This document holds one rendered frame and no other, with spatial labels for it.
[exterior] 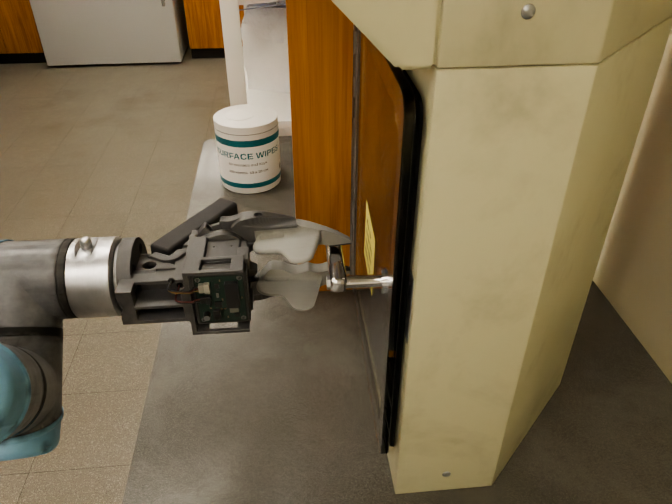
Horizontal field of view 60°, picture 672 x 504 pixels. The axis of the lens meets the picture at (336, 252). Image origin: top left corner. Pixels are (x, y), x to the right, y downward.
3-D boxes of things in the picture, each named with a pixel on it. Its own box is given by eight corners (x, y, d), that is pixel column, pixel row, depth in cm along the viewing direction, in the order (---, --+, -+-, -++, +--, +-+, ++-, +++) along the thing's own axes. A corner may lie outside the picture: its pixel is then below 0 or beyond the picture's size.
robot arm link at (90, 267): (99, 285, 60) (79, 217, 55) (144, 282, 60) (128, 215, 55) (79, 335, 54) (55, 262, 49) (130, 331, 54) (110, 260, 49)
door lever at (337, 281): (372, 243, 61) (373, 222, 60) (385, 299, 54) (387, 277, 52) (322, 245, 61) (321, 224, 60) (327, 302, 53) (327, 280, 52)
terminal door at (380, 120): (357, 287, 87) (365, 2, 65) (387, 461, 62) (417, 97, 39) (352, 287, 87) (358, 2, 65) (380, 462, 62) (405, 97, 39)
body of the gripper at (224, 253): (257, 333, 54) (124, 341, 53) (259, 278, 61) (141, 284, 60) (251, 266, 49) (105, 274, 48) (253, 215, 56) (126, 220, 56)
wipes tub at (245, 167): (280, 165, 132) (277, 102, 124) (282, 193, 122) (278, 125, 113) (223, 168, 131) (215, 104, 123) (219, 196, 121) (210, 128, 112)
